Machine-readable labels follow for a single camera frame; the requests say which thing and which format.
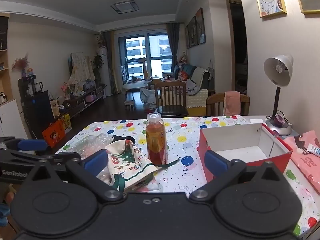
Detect black water dispenser cabinet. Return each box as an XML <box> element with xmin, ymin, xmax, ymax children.
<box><xmin>18</xmin><ymin>76</ymin><xmax>55</xmax><ymax>133</ymax></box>

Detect square ceiling light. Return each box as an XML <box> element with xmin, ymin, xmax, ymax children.
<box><xmin>111</xmin><ymin>1</ymin><xmax>140</xmax><ymax>14</ymax></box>

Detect orange juice bottle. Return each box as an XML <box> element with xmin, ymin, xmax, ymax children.
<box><xmin>146</xmin><ymin>112</ymin><xmax>168</xmax><ymax>166</ymax></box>

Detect pale cloth heap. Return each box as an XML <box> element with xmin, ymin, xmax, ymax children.
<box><xmin>139</xmin><ymin>87</ymin><xmax>160</xmax><ymax>111</ymax></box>

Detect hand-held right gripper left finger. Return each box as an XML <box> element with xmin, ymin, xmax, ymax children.
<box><xmin>22</xmin><ymin>149</ymin><xmax>124</xmax><ymax>203</ymax></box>

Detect round coffee table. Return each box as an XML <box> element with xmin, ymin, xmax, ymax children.
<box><xmin>122</xmin><ymin>79</ymin><xmax>151</xmax><ymax>91</ymax></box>

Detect white tube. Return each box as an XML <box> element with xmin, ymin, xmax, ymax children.
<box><xmin>307</xmin><ymin>144</ymin><xmax>320</xmax><ymax>158</ymax></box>

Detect beige paper bag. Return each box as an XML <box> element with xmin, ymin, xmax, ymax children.
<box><xmin>50</xmin><ymin>99</ymin><xmax>61</xmax><ymax>117</ymax></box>

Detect floral cloth covered television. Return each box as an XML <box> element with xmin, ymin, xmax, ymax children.
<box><xmin>68</xmin><ymin>52</ymin><xmax>96</xmax><ymax>88</ymax></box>

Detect pink printed pouch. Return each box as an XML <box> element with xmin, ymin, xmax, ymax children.
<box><xmin>284</xmin><ymin>130</ymin><xmax>320</xmax><ymax>196</ymax></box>

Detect dark wooden slatted chair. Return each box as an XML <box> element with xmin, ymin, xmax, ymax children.
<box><xmin>154</xmin><ymin>81</ymin><xmax>190</xmax><ymax>118</ymax></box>

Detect christmas print drawstring bag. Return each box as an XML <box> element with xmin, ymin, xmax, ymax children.
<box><xmin>104</xmin><ymin>139</ymin><xmax>181</xmax><ymax>191</ymax></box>

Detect red cardboard box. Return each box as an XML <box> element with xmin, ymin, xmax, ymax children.
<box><xmin>199</xmin><ymin>123</ymin><xmax>293</xmax><ymax>183</ymax></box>

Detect sofa with cream cover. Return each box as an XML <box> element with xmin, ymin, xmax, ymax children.
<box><xmin>174</xmin><ymin>64</ymin><xmax>216</xmax><ymax>116</ymax></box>

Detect pink flowers in vase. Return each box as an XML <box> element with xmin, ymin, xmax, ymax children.
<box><xmin>60</xmin><ymin>82</ymin><xmax>72</xmax><ymax>98</ymax></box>

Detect brown wooden chair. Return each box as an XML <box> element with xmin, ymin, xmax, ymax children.
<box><xmin>206</xmin><ymin>92</ymin><xmax>250</xmax><ymax>117</ymax></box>

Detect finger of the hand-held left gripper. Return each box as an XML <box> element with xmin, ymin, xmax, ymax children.
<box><xmin>0</xmin><ymin>136</ymin><xmax>49</xmax><ymax>153</ymax></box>
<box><xmin>0</xmin><ymin>150</ymin><xmax>58</xmax><ymax>161</ymax></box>

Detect pink towel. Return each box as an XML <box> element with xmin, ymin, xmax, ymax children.
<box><xmin>224</xmin><ymin>91</ymin><xmax>241</xmax><ymax>117</ymax></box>

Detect yellow gift box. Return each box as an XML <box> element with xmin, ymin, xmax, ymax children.
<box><xmin>59</xmin><ymin>114</ymin><xmax>73</xmax><ymax>133</ymax></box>

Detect clear plastic bag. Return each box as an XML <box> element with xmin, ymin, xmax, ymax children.
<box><xmin>67</xmin><ymin>133</ymin><xmax>116</xmax><ymax>161</ymax></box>

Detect green potted plant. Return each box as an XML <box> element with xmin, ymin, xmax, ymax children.
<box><xmin>93</xmin><ymin>54</ymin><xmax>104</xmax><ymax>70</ymax></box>

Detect white standing air conditioner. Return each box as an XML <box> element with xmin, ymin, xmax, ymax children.
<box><xmin>99</xmin><ymin>47</ymin><xmax>113</xmax><ymax>98</ymax></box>

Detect orange gift box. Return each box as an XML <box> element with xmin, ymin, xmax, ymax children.
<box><xmin>42</xmin><ymin>120</ymin><xmax>67</xmax><ymax>148</ymax></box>

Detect silver desk lamp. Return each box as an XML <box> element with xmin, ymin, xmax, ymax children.
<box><xmin>264</xmin><ymin>54</ymin><xmax>295</xmax><ymax>137</ymax></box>

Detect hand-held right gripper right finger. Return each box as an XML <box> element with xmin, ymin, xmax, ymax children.
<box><xmin>190</xmin><ymin>151</ymin><xmax>284</xmax><ymax>203</ymax></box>

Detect dried red flowers in vase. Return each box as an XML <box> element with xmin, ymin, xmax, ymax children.
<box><xmin>11</xmin><ymin>57</ymin><xmax>30</xmax><ymax>78</ymax></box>

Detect balcony window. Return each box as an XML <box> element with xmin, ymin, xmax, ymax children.
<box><xmin>117</xmin><ymin>29</ymin><xmax>173</xmax><ymax>86</ymax></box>

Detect dark wooden television cabinet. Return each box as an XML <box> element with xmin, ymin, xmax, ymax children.
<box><xmin>62</xmin><ymin>86</ymin><xmax>106</xmax><ymax>117</ymax></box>

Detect grey curtain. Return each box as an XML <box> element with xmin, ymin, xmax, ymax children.
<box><xmin>103</xmin><ymin>31</ymin><xmax>120</xmax><ymax>95</ymax></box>
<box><xmin>165</xmin><ymin>23</ymin><xmax>181</xmax><ymax>73</ymax></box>

